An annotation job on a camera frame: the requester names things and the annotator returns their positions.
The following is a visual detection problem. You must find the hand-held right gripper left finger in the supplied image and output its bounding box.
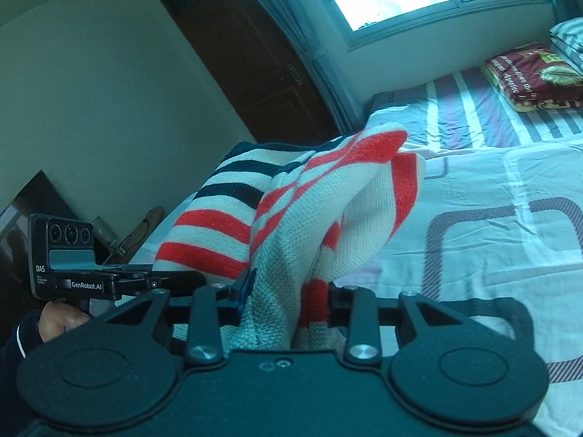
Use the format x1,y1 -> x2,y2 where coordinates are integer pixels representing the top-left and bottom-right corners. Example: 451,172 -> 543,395
107,268 -> 258,366

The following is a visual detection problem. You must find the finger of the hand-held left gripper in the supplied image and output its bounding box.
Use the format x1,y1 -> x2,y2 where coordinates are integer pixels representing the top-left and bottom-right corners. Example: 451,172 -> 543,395
113,269 -> 208,300

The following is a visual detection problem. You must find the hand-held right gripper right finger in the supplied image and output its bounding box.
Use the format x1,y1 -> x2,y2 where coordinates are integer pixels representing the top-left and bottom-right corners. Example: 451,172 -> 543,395
327,281 -> 462,366

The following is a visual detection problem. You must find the red white navy striped sweater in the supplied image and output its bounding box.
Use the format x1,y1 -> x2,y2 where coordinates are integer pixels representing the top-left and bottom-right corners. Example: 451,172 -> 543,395
152,122 -> 427,353

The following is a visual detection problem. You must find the person's left hand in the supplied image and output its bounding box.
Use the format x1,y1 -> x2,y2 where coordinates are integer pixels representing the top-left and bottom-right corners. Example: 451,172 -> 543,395
38,301 -> 93,341

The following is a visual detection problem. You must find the dark flat screen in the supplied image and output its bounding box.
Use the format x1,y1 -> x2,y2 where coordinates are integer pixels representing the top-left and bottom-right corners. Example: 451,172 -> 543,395
0,170 -> 85,310

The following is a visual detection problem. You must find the brown wooden door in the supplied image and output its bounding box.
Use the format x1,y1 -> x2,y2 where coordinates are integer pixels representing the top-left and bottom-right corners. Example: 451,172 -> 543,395
156,0 -> 340,146

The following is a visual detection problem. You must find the purple striped bed sheet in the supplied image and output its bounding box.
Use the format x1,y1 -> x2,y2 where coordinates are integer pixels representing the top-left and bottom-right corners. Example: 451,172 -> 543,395
367,66 -> 583,152

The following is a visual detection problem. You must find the grey curtain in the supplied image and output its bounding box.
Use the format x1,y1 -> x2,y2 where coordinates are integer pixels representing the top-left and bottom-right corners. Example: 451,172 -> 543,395
228,0 -> 365,134

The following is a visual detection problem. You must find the red folded blanket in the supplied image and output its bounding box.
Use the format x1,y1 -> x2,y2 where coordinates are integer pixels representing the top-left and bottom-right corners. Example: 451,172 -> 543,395
481,42 -> 583,113

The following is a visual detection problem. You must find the striped pillow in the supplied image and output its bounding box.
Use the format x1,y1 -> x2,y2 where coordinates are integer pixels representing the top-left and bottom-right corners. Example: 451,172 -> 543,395
548,17 -> 583,70

